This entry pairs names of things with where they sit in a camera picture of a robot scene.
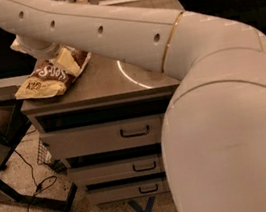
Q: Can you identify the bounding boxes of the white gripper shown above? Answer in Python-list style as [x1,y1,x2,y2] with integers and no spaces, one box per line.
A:
[16,35,80,77]

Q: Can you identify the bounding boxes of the brown chip bag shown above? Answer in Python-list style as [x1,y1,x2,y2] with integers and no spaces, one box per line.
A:
[10,39,91,100]

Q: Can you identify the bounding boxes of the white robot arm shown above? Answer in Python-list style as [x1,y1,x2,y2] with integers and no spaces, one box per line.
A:
[0,0,266,212]

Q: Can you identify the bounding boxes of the grey drawer cabinet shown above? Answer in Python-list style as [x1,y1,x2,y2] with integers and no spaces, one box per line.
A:
[6,0,215,212]

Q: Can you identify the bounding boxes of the top drawer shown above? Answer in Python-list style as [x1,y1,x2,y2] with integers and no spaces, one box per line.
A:
[40,115,162,159]

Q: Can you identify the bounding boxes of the drawer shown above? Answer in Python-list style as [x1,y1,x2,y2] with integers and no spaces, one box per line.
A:
[67,154,164,187]
[86,177,169,204]
[40,115,162,159]

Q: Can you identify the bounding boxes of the middle drawer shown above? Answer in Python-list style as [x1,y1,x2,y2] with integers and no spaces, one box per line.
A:
[67,154,164,187]

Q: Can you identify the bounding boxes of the bottom drawer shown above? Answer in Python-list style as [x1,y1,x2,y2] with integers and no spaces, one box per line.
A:
[86,177,169,204]

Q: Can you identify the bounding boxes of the black floor cable left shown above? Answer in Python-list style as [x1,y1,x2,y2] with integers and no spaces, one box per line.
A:
[13,140,81,212]

